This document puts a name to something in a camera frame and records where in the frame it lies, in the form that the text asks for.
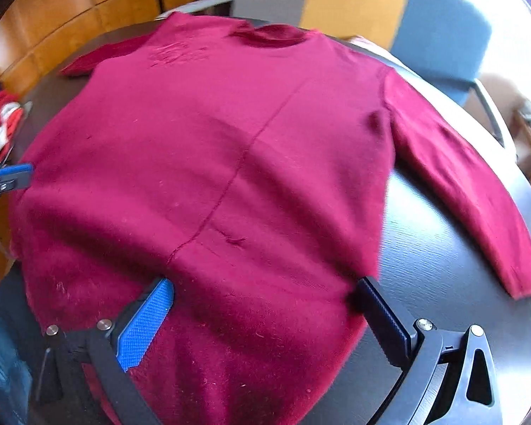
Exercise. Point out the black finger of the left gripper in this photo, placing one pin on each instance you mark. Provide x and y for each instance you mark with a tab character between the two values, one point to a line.
4	182

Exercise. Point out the wooden panelled wardrobe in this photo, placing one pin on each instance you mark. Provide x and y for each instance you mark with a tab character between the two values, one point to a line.
37	35

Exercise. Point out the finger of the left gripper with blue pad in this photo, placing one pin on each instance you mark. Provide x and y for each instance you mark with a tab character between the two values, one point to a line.
14	170

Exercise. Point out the crimson red knit sweater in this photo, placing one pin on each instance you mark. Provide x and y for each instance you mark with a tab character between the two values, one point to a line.
249	167

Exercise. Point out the grey yellow blue armchair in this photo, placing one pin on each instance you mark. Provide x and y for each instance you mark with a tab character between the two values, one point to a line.
442	41

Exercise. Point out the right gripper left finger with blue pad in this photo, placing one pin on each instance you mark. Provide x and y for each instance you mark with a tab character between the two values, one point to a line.
112	347

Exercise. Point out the dark blue jacket sleeve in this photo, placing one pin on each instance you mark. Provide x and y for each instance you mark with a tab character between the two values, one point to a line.
15	382

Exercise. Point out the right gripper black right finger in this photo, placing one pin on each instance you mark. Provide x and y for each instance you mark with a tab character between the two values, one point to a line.
447	377

